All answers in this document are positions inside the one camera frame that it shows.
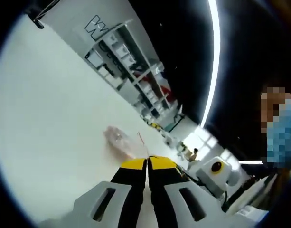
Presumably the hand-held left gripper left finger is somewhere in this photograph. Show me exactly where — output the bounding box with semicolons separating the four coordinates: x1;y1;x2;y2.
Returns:
39;158;148;228

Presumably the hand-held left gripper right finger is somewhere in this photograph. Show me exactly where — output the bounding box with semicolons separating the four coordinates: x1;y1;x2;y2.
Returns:
147;155;255;228

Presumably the clear resealable bag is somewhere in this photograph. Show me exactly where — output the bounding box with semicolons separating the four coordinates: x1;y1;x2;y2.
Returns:
103;125;150;160

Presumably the bright window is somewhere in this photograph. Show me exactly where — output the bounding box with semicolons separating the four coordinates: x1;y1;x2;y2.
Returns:
182;127;232;162

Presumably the short ceiling light strip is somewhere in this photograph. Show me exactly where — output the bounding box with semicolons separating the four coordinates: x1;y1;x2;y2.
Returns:
237;160;264;165

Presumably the long ceiling light strip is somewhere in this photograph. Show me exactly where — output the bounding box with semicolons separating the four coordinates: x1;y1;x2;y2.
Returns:
199;0;221;127

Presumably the grey metal shelf unit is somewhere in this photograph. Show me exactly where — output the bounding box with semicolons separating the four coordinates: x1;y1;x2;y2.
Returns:
84;20;172;120

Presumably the row of white storage bins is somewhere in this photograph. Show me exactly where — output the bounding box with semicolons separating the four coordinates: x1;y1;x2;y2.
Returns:
106;32;165;115

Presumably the black flat device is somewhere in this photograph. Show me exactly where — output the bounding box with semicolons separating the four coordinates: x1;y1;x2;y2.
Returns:
28;14;45;30

